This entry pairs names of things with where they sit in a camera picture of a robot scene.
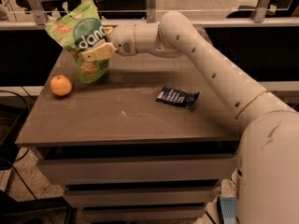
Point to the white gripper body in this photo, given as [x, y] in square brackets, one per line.
[122, 38]

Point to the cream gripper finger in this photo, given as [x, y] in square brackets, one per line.
[99, 53]
[108, 31]

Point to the green rice chip bag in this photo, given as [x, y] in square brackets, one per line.
[79, 31]

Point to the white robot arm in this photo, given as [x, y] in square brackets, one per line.
[267, 190]

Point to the orange fruit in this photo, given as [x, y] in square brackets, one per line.
[60, 85]

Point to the dark blue snack packet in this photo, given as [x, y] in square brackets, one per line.
[171, 96]

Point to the metal railing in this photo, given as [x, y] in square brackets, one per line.
[212, 13]

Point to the grey drawer cabinet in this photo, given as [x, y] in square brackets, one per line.
[122, 156]

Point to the black bin at left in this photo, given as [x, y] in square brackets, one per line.
[11, 121]

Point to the blue box on floor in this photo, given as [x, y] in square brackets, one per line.
[226, 210]

